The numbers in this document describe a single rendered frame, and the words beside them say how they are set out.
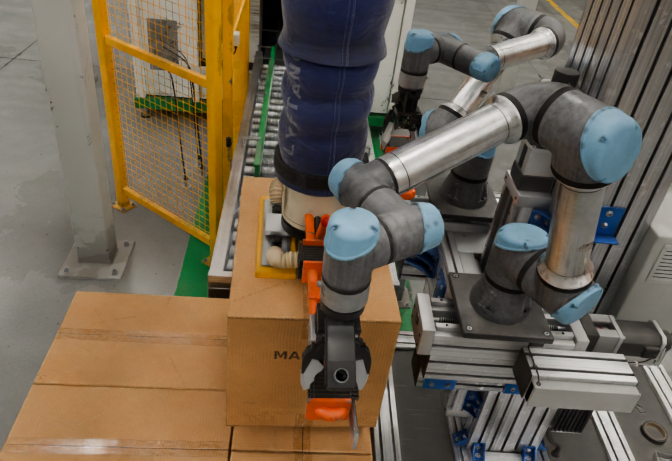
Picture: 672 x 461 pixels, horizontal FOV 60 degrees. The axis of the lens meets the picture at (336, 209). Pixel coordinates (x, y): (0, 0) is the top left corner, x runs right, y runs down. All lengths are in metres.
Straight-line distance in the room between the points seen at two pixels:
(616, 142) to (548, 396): 0.72
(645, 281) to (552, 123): 0.78
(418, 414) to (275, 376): 0.94
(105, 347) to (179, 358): 0.24
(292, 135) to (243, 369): 0.57
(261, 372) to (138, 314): 0.75
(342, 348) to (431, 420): 1.43
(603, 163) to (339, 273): 0.48
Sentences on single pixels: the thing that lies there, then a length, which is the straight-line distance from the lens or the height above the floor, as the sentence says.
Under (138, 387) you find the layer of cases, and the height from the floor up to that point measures 0.54.
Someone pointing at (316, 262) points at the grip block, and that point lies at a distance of 1.26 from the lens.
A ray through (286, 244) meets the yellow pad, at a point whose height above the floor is 1.09.
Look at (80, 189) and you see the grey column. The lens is 2.94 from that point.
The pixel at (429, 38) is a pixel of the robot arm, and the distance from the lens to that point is 1.63.
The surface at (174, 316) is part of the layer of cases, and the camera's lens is 2.11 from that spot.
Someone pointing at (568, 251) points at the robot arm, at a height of 1.36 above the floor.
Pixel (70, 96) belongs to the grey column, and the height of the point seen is 0.92.
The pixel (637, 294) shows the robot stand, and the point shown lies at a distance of 1.79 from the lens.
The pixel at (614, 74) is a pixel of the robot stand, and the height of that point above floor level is 1.62.
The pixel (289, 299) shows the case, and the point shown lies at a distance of 1.40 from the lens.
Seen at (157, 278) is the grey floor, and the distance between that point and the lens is 3.08.
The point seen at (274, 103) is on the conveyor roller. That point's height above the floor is 0.53.
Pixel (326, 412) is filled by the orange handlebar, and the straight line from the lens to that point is 1.03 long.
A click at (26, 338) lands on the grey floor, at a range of 2.93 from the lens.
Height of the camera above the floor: 2.03
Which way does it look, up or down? 34 degrees down
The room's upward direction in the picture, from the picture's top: 7 degrees clockwise
